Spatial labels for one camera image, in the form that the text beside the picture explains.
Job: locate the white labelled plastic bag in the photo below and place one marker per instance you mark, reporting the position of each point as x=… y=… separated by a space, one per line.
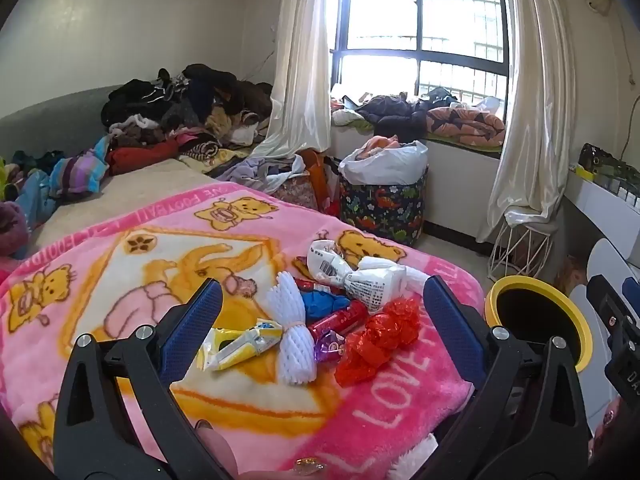
x=377 y=282

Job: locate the white desk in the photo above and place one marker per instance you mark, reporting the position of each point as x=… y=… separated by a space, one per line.
x=595 y=205

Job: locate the white chair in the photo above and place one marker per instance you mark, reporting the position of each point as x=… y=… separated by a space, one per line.
x=607 y=257

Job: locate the red cellophane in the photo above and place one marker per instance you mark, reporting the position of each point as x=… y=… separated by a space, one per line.
x=375 y=345

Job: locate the person's left hand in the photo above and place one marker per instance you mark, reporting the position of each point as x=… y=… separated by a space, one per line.
x=222 y=455

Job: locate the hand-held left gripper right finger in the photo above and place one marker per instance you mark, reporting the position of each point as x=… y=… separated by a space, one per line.
x=455 y=325

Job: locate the camouflage bag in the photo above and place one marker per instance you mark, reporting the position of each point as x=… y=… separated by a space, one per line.
x=600 y=160

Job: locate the yellow-rimmed bin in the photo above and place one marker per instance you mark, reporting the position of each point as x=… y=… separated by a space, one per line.
x=535 y=315

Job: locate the floral fabric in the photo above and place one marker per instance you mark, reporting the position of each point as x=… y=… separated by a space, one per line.
x=295 y=192

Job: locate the pink bear printed blanket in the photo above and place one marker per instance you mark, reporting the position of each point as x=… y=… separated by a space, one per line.
x=400 y=410

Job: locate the purple foil wrapper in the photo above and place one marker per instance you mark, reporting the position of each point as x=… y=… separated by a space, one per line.
x=327 y=347

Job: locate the cream satin curtain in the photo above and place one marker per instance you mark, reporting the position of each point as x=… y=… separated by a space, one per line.
x=300 y=60
x=540 y=85

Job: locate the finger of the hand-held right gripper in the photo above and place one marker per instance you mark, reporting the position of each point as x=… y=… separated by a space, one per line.
x=632 y=290
x=605 y=302

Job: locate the lilac and white clothes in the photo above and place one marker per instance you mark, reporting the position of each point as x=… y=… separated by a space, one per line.
x=250 y=170

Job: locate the purple striped cloth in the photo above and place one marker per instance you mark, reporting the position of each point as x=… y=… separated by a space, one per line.
x=80 y=172

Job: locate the red cloth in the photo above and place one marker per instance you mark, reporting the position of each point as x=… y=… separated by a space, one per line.
x=140 y=155

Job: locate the long red wrapper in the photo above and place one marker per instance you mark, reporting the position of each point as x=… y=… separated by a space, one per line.
x=312 y=285

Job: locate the yellow snack wrapper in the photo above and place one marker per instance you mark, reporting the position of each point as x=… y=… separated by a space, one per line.
x=235 y=347

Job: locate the white barcode plastic wrapper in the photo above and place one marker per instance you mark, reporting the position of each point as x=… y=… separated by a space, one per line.
x=325 y=262

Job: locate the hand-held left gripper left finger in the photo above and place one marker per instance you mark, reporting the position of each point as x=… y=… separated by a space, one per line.
x=192 y=327

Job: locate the blue clothes heap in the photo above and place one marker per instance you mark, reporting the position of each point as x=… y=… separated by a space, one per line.
x=35 y=195

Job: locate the white cloth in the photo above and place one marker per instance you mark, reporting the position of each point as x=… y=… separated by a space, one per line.
x=350 y=116

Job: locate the pile of dark clothes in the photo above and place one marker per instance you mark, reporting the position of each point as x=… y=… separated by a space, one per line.
x=190 y=105

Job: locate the red cylindrical tube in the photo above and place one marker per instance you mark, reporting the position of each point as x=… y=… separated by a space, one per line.
x=345 y=317

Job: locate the dinosaur print fabric basket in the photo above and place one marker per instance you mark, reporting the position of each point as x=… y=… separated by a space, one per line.
x=385 y=205

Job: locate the white foam fruit net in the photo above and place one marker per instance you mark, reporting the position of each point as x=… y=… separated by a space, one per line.
x=295 y=355

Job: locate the orange patterned quilt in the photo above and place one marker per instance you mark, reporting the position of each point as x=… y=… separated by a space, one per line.
x=465 y=122

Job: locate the white fluffy coat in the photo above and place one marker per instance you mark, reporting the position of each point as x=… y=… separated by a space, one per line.
x=415 y=452

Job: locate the black-framed window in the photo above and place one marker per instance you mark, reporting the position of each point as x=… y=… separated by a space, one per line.
x=450 y=10

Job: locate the blue rubber glove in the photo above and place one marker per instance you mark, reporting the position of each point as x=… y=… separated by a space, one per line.
x=325 y=305

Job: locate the maroon knit garment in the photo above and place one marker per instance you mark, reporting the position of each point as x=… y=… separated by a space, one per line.
x=10 y=230

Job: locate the orange shopping bag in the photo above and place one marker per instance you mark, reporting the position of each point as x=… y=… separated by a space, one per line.
x=317 y=175

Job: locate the green mat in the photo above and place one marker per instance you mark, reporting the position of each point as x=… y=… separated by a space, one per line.
x=480 y=146

